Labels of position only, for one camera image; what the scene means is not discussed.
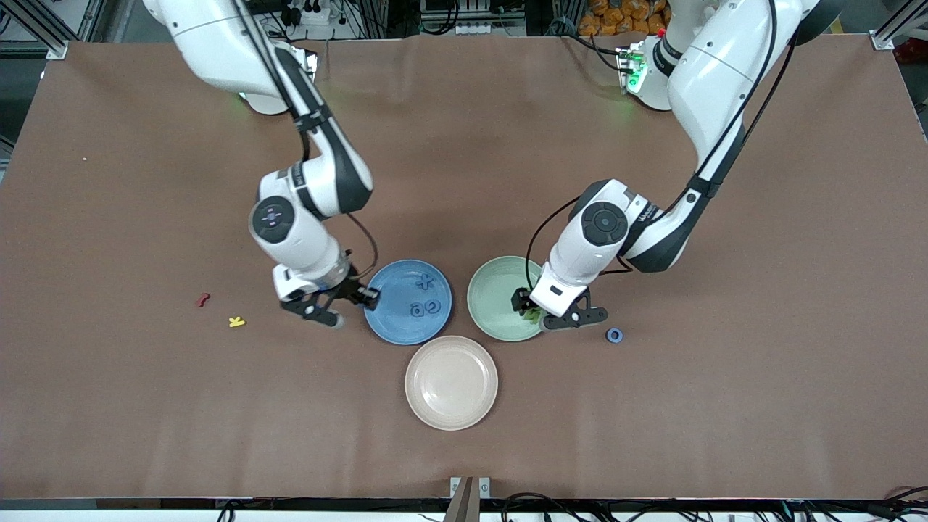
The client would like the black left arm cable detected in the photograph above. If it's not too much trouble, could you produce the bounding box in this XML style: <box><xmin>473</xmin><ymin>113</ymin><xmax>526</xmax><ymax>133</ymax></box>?
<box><xmin>523</xmin><ymin>0</ymin><xmax>780</xmax><ymax>291</ymax></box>

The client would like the orange fruit bag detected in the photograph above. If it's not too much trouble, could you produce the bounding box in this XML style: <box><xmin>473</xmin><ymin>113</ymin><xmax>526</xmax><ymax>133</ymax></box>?
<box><xmin>578</xmin><ymin>0</ymin><xmax>671</xmax><ymax>37</ymax></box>

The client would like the aluminium frame profile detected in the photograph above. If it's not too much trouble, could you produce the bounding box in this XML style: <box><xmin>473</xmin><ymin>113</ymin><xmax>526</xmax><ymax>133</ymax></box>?
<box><xmin>0</xmin><ymin>0</ymin><xmax>99</xmax><ymax>60</ymax></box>
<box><xmin>870</xmin><ymin>0</ymin><xmax>928</xmax><ymax>51</ymax></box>

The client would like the blue round plate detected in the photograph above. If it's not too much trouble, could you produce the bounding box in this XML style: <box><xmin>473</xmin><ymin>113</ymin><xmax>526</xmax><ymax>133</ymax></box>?
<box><xmin>363</xmin><ymin>260</ymin><xmax>453</xmax><ymax>346</ymax></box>

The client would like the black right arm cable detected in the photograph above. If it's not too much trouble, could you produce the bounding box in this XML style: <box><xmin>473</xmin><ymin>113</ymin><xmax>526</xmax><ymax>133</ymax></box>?
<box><xmin>232</xmin><ymin>0</ymin><xmax>379</xmax><ymax>287</ymax></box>

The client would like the black table edge rail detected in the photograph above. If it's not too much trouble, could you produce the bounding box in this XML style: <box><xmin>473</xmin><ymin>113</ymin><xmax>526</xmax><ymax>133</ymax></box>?
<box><xmin>0</xmin><ymin>496</ymin><xmax>928</xmax><ymax>513</ymax></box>

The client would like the beige round plate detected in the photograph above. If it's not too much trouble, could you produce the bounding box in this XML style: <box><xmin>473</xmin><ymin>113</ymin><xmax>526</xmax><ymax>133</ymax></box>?
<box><xmin>405</xmin><ymin>335</ymin><xmax>500</xmax><ymax>431</ymax></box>

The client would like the green round plate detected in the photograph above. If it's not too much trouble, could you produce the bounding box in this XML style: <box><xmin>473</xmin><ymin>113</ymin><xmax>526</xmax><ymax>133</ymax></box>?
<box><xmin>467</xmin><ymin>255</ymin><xmax>558</xmax><ymax>342</ymax></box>

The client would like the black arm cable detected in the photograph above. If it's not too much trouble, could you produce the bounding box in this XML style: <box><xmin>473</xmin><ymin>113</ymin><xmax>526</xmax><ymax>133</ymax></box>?
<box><xmin>523</xmin><ymin>0</ymin><xmax>780</xmax><ymax>291</ymax></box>
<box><xmin>232</xmin><ymin>0</ymin><xmax>379</xmax><ymax>287</ymax></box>

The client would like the grey metal bracket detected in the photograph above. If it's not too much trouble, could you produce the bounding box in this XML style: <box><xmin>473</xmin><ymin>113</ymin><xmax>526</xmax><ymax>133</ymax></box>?
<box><xmin>449</xmin><ymin>476</ymin><xmax>492</xmax><ymax>522</ymax></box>

